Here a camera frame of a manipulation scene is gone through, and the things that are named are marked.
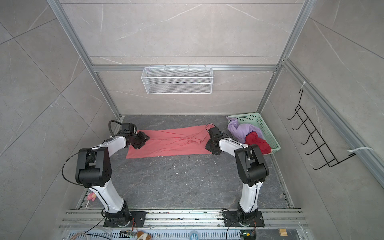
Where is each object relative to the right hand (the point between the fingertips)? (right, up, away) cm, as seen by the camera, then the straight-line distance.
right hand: (209, 146), depth 100 cm
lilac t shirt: (+19, +10, -4) cm, 22 cm away
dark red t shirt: (+26, +6, -9) cm, 28 cm away
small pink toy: (-65, -24, -22) cm, 73 cm away
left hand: (-42, +8, -2) cm, 42 cm away
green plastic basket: (+38, +20, +14) cm, 45 cm away
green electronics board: (+16, -39, -30) cm, 51 cm away
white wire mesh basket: (-10, +46, 0) cm, 47 cm away
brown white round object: (-35, -37, -33) cm, 60 cm away
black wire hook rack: (+47, +4, -36) cm, 59 cm away
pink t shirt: (-18, +3, +1) cm, 19 cm away
